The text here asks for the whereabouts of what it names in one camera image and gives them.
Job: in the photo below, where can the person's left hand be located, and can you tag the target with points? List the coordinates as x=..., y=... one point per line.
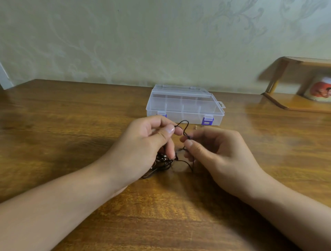
x=134, y=152

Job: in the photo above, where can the person's right hand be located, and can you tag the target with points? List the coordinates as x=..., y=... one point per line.
x=230, y=160

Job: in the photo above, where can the clear plastic organizer box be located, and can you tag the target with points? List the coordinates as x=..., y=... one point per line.
x=183, y=103

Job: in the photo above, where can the person's left forearm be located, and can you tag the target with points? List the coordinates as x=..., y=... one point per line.
x=46, y=214

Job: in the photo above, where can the wooden shelf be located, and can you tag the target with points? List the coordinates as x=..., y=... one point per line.
x=300, y=101

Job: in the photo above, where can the white printed mug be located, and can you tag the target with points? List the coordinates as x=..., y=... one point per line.
x=320, y=89

